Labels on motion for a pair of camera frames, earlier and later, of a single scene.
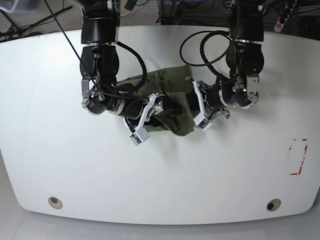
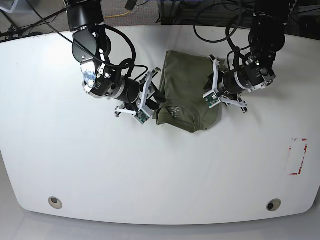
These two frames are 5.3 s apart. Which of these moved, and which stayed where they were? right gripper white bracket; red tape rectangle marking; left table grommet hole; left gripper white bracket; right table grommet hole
Moved: left gripper white bracket; right gripper white bracket
Stayed: red tape rectangle marking; left table grommet hole; right table grommet hole
